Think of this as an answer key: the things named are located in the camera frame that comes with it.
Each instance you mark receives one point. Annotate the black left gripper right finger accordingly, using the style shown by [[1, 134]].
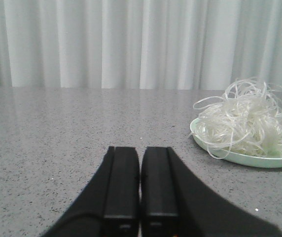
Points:
[[176, 203]]

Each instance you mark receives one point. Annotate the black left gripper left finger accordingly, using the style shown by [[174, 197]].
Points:
[[109, 204]]

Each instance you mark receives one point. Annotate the light green round plate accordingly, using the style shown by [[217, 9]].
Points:
[[274, 162]]

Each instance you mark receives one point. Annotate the white pleated curtain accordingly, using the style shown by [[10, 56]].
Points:
[[144, 44]]

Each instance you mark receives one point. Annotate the white vermicelli noodle bundle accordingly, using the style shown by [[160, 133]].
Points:
[[245, 119]]

